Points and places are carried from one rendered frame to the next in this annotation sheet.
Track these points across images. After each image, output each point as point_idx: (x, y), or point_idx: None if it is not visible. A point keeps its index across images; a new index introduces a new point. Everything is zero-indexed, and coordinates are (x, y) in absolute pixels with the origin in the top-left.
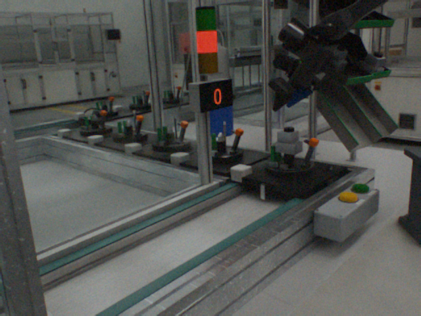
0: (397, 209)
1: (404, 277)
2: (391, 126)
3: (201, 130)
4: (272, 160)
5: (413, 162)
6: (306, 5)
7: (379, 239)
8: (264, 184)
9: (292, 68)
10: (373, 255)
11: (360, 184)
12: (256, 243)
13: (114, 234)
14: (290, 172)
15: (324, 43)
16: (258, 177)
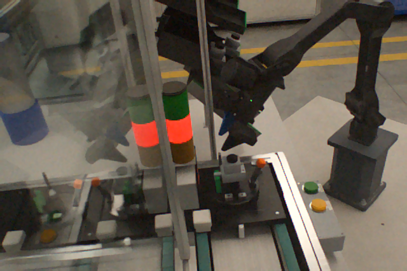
0: (304, 175)
1: (386, 250)
2: None
3: (180, 214)
4: (219, 190)
5: (339, 151)
6: (184, 9)
7: None
8: (240, 224)
9: (240, 107)
10: (349, 240)
11: (308, 184)
12: None
13: None
14: (251, 199)
15: (273, 77)
16: (225, 218)
